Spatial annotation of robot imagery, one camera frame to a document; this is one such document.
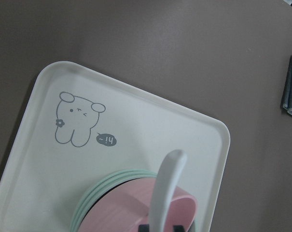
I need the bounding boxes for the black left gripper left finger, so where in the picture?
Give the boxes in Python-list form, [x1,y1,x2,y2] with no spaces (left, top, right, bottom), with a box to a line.
[138,224,150,232]

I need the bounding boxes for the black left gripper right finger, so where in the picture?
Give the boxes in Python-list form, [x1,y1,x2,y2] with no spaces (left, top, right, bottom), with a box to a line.
[173,225,184,232]

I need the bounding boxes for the small pink bowl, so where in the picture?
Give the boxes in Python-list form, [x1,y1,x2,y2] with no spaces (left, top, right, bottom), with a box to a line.
[78,177,197,232]

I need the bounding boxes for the white ceramic spoon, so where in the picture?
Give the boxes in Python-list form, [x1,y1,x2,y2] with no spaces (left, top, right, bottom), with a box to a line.
[148,149,187,232]

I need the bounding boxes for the stacked green bowls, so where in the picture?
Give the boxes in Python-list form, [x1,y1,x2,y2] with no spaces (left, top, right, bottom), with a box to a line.
[70,169,156,232]

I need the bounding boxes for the cream rabbit tray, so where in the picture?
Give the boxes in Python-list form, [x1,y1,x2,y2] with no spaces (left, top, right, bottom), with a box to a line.
[0,61,230,232]

